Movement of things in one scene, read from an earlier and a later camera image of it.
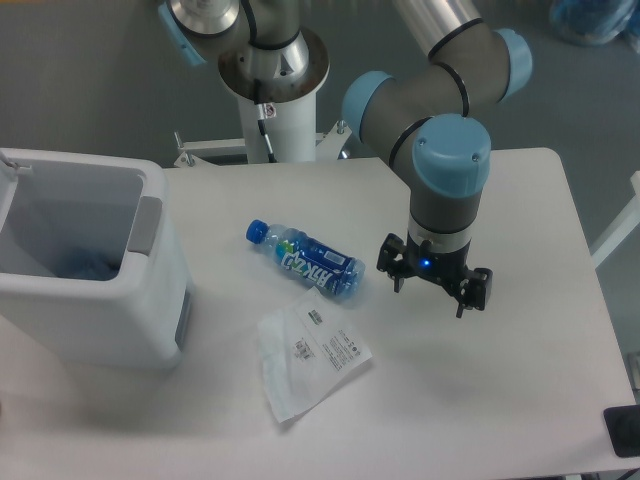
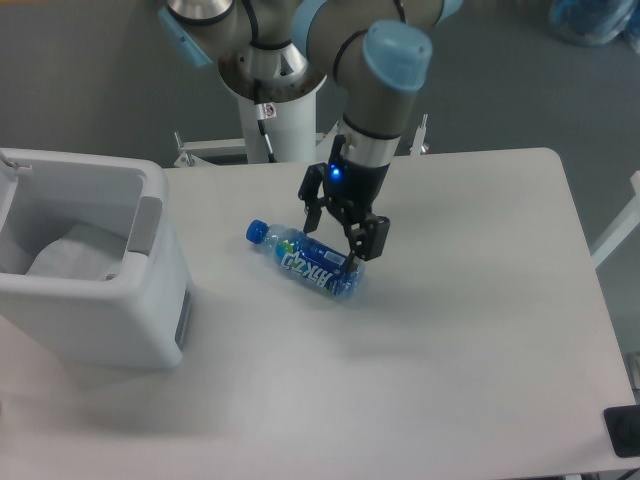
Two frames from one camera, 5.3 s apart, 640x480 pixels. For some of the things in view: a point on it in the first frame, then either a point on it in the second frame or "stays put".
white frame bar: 629,220 stays put
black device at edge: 623,425 stays put
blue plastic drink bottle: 307,258 stays put
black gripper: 446,269 -> 350,189
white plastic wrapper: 307,350 -> 88,253
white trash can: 91,263 stays put
